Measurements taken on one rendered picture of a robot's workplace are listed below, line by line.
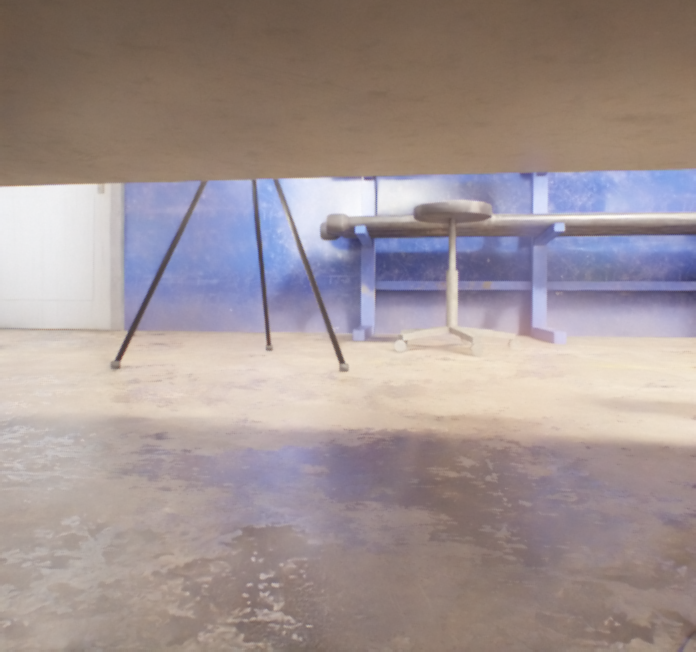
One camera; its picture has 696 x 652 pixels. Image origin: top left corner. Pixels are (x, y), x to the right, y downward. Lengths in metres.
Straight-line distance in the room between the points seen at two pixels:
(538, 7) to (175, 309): 3.46
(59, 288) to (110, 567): 3.62
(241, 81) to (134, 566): 0.41
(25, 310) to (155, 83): 3.80
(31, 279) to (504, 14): 3.99
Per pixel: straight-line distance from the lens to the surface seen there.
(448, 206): 2.27
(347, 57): 0.43
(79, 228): 4.03
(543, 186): 3.37
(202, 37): 0.41
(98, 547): 0.57
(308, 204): 3.48
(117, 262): 3.86
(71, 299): 4.04
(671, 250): 3.67
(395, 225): 2.90
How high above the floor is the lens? 0.22
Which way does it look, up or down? 1 degrees down
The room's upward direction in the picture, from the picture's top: straight up
